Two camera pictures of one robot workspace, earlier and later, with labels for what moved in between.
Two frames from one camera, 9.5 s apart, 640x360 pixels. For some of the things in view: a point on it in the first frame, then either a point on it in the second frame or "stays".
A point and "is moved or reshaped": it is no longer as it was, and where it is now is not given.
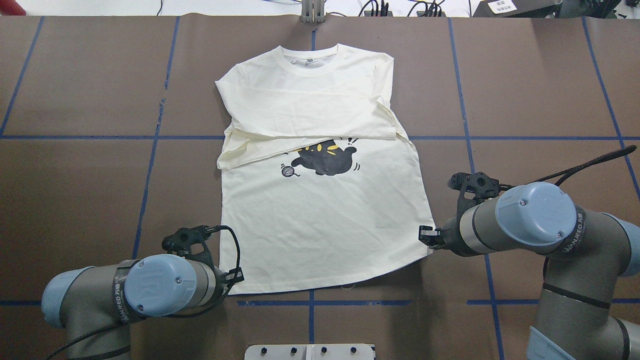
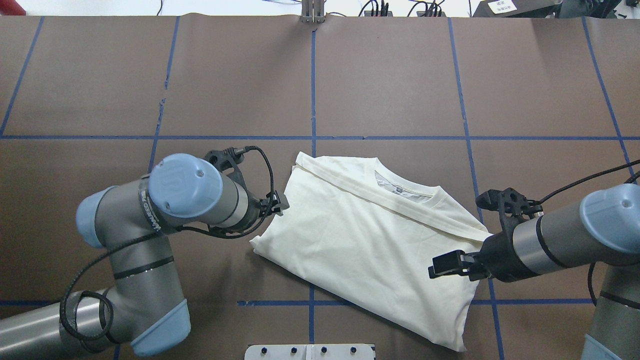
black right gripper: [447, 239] → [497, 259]
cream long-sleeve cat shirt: [321, 183] is moved or reshaped
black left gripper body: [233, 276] → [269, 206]
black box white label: [516, 8] stays
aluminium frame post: [313, 11] stays
